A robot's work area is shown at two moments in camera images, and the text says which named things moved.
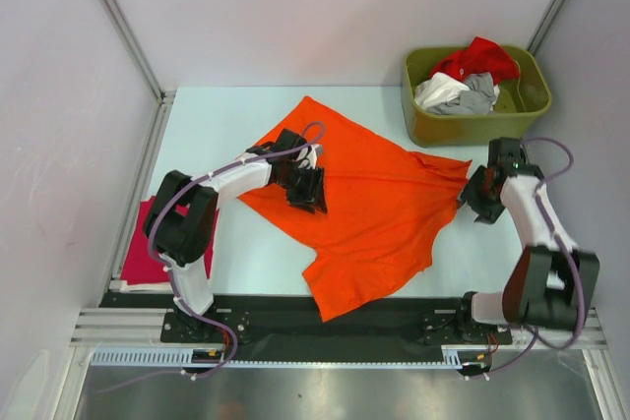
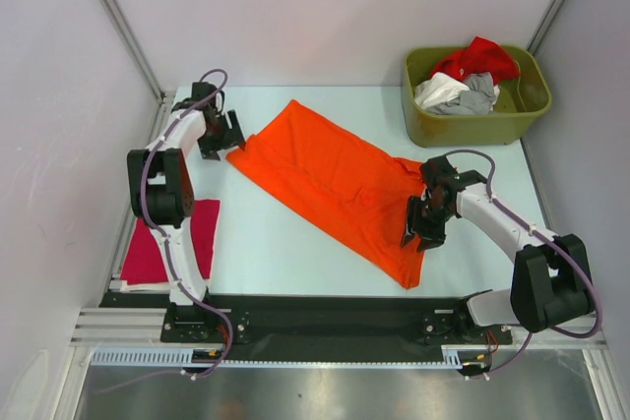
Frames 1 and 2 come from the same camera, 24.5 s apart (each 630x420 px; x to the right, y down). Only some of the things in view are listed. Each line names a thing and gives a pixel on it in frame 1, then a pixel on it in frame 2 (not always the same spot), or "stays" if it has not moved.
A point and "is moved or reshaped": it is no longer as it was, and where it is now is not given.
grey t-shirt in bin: (475, 100) stays
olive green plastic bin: (518, 99) stays
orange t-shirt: (384, 206) is moved or reshaped
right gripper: (487, 213) → (432, 236)
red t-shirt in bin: (480, 56) stays
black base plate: (285, 328) stays
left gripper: (312, 197) → (232, 138)
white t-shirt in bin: (437, 90) stays
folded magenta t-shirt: (141, 263) stays
